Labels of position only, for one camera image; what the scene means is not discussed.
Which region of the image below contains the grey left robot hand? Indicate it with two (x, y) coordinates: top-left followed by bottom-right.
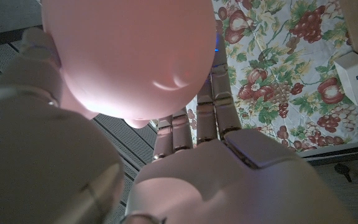
(0, 27), (358, 224)

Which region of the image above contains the pink plastic piggy bank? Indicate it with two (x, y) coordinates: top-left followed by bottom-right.
(41, 0), (218, 129)

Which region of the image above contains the small black key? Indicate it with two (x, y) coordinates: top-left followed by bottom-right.
(334, 162), (353, 184)

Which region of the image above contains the floral fruit print backdrop cloth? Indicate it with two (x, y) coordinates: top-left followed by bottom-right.
(149, 0), (358, 153)

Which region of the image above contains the white power strip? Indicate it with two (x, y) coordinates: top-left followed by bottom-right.
(333, 51), (358, 106)

